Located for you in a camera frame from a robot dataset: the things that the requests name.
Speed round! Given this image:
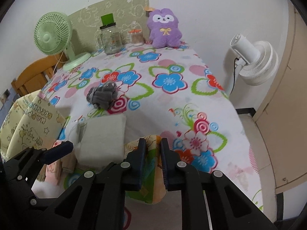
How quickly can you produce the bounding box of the grey socks bundle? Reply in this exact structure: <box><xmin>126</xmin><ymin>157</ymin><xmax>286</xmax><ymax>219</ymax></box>
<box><xmin>86</xmin><ymin>81</ymin><xmax>118</xmax><ymax>109</ymax></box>

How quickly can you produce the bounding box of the floral tablecloth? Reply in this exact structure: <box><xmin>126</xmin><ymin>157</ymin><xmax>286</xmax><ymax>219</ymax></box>
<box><xmin>31</xmin><ymin>39</ymin><xmax>264</xmax><ymax>211</ymax></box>

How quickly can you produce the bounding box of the purple plush bunny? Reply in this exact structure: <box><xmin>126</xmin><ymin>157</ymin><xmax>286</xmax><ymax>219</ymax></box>
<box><xmin>147</xmin><ymin>8</ymin><xmax>183</xmax><ymax>48</ymax></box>

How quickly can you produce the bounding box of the beige door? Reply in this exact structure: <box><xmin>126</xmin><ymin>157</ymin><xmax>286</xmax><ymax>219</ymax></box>
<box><xmin>252</xmin><ymin>0</ymin><xmax>307</xmax><ymax>194</ymax></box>

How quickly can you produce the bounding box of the cotton swab container orange lid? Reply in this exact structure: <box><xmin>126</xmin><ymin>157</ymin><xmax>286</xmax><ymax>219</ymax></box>
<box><xmin>128</xmin><ymin>28</ymin><xmax>144</xmax><ymax>46</ymax></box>

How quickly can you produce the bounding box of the black fan cable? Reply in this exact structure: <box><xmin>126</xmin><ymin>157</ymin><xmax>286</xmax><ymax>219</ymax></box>
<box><xmin>231</xmin><ymin>57</ymin><xmax>240</xmax><ymax>94</ymax></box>

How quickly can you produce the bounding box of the glass jar mug green lid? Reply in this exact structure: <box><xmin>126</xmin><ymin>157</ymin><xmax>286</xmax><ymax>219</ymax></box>
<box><xmin>97</xmin><ymin>13</ymin><xmax>123</xmax><ymax>55</ymax></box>

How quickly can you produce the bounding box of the green patterned board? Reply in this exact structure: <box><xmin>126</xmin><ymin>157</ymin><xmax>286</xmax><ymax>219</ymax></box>
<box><xmin>67</xmin><ymin>0</ymin><xmax>150</xmax><ymax>53</ymax></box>

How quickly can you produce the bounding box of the white towel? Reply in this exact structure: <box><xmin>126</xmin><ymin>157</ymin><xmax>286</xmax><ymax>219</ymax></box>
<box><xmin>75</xmin><ymin>114</ymin><xmax>127</xmax><ymax>168</ymax></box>

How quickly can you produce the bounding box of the green cartoon tissue packet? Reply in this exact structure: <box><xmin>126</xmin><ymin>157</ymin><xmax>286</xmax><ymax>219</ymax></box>
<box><xmin>123</xmin><ymin>134</ymin><xmax>167</xmax><ymax>204</ymax></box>

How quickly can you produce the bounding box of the white standing fan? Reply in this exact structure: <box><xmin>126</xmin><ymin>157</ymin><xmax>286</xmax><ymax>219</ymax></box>
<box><xmin>222</xmin><ymin>34</ymin><xmax>279</xmax><ymax>96</ymax></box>

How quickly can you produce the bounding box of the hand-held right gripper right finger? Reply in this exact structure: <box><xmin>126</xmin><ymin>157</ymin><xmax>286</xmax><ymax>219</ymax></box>
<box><xmin>160</xmin><ymin>138</ymin><xmax>279</xmax><ymax>230</ymax></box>

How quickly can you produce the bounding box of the wooden bed headboard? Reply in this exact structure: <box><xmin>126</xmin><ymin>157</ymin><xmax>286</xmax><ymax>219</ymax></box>
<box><xmin>11</xmin><ymin>53</ymin><xmax>68</xmax><ymax>96</ymax></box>

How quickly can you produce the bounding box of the white fan cable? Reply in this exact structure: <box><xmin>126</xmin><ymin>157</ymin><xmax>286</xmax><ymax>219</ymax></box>
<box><xmin>54</xmin><ymin>53</ymin><xmax>66</xmax><ymax>73</ymax></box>

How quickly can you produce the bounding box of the green desk fan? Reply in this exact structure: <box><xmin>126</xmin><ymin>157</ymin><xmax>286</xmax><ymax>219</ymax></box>
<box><xmin>34</xmin><ymin>12</ymin><xmax>92</xmax><ymax>71</ymax></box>

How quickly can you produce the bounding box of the yellow cartoon storage box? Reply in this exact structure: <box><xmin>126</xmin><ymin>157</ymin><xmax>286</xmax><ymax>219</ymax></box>
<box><xmin>0</xmin><ymin>90</ymin><xmax>66</xmax><ymax>160</ymax></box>

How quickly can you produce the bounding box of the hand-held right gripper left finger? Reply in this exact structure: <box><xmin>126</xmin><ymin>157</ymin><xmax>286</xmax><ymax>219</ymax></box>
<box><xmin>36</xmin><ymin>138</ymin><xmax>147</xmax><ymax>230</ymax></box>

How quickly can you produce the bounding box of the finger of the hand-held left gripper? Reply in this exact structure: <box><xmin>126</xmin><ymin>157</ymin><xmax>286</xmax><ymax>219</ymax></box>
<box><xmin>14</xmin><ymin>141</ymin><xmax>74</xmax><ymax>182</ymax></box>
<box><xmin>5</xmin><ymin>147</ymin><xmax>47</xmax><ymax>167</ymax></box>

